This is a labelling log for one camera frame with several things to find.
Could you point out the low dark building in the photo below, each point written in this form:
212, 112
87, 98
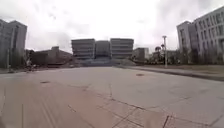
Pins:
50, 56

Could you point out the lamp post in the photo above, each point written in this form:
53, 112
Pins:
165, 51

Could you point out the tall grey building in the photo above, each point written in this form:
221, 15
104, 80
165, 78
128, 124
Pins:
11, 41

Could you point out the manhole cover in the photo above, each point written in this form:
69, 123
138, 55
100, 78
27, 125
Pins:
45, 82
140, 74

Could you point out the grey twin-block building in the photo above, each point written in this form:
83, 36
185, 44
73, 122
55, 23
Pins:
101, 48

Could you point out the row of trees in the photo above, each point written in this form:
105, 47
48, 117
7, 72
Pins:
200, 57

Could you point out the small grey building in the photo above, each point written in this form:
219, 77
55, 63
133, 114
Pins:
141, 53

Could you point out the long raised kerb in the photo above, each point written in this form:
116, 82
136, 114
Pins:
186, 72

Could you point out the large white building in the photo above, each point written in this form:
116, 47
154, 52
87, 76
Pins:
204, 36

